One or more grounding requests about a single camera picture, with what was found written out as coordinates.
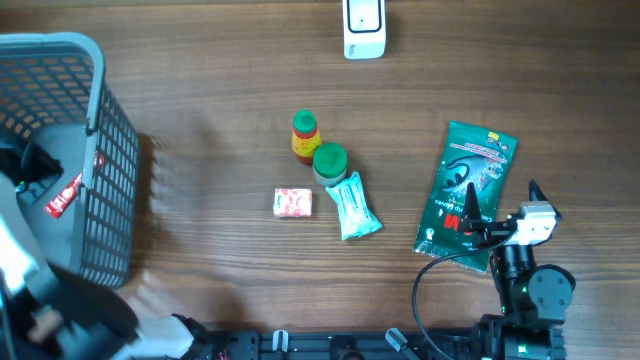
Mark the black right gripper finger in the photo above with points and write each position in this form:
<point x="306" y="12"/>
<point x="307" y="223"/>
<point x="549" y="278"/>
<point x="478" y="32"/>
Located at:
<point x="536" y="194"/>
<point x="471" y="212"/>

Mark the teal wipes packet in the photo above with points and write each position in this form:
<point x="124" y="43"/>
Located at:
<point x="355" y="217"/>

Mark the red sauce bottle green cap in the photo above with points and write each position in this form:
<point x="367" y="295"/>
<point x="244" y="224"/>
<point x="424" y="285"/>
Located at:
<point x="306" y="137"/>

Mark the red white small box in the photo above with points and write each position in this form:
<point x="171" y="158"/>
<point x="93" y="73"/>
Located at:
<point x="292" y="203"/>

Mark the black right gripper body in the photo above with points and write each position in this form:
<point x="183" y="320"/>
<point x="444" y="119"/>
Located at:
<point x="489" y="232"/>

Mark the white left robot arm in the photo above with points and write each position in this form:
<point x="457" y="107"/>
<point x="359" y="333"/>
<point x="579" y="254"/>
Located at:
<point x="48" y="312"/>

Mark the green lid jar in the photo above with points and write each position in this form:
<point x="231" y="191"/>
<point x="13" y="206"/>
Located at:
<point x="330" y="163"/>

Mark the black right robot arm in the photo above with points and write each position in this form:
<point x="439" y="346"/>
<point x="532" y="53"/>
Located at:
<point x="534" y="298"/>

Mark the grey plastic basket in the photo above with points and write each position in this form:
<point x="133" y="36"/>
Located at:
<point x="54" y="94"/>

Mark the red coffee stick sachet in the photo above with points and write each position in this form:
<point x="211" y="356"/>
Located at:
<point x="59" y="204"/>

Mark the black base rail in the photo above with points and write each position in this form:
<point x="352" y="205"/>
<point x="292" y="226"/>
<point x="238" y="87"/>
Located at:
<point x="444" y="343"/>

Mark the white barcode scanner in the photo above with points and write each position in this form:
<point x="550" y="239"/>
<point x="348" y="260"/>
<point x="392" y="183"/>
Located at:
<point x="364" y="29"/>

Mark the green glove package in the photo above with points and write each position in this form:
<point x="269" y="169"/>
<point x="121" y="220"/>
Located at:
<point x="471" y="155"/>

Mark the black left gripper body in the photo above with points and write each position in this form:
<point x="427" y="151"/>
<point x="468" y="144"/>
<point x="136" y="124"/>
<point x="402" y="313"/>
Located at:
<point x="33" y="163"/>

